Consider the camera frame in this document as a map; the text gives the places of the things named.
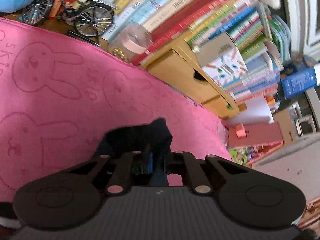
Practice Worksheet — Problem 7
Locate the row of upright books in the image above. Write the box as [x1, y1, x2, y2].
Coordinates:
[49, 0, 286, 106]

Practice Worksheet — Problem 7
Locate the wooden drawer organizer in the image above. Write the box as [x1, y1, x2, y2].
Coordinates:
[139, 34, 240, 119]

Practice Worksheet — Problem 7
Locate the pink bunny table mat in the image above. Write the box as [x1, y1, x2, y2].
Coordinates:
[1, 18, 229, 202]

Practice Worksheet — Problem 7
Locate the blue package on sill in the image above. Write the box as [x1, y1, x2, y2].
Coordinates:
[280, 57, 319, 99]

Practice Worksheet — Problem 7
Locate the small clear plastic jar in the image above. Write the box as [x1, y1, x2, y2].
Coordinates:
[107, 23, 152, 62]

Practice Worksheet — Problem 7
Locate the white and navy jacket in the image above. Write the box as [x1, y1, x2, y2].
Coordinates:
[0, 117, 174, 233]

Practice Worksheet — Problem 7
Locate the cardboard box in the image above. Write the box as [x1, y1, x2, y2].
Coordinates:
[273, 109, 297, 147]

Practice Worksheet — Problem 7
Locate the miniature black bicycle model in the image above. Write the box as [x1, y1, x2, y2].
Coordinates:
[21, 0, 119, 40]

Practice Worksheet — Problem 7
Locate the white pencil pattern box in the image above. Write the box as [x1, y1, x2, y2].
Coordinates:
[193, 33, 248, 87]

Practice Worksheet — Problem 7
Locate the pink toy house frame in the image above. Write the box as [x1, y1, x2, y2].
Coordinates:
[227, 122, 284, 166]

